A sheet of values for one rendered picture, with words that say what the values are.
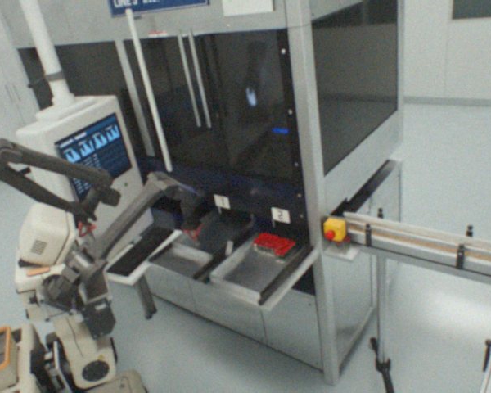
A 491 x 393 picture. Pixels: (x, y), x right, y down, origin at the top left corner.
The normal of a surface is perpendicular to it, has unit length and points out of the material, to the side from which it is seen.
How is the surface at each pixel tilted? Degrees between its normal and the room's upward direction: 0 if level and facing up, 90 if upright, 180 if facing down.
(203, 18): 90
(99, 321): 90
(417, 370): 0
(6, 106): 90
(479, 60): 90
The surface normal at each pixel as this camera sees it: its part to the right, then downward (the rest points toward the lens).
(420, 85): -0.60, 0.46
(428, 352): -0.16, -0.87
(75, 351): 0.40, 0.37
